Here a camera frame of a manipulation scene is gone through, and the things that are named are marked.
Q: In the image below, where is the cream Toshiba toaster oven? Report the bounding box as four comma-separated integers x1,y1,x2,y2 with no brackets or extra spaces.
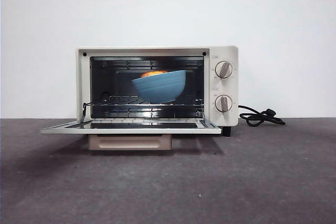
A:
41,45,239,152

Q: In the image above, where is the blue ribbed bowl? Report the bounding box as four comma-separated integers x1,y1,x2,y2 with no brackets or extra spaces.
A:
131,69,187,103

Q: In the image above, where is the black oven power cable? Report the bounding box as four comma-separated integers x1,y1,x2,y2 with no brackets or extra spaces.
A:
238,104,286,127

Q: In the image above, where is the oven timer knob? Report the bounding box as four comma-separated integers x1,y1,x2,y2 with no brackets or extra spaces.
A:
214,94,233,112

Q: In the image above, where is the red yellow apple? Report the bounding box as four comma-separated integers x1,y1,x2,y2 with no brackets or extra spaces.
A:
140,70,169,78

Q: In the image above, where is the oven temperature knob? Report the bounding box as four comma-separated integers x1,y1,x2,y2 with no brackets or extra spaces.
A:
214,61,234,79

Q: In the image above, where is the oven wire rack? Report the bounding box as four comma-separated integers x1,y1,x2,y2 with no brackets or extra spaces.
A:
83,94,205,109

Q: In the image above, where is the oven door with glass window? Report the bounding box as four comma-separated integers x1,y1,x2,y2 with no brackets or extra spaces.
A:
41,118,223,152

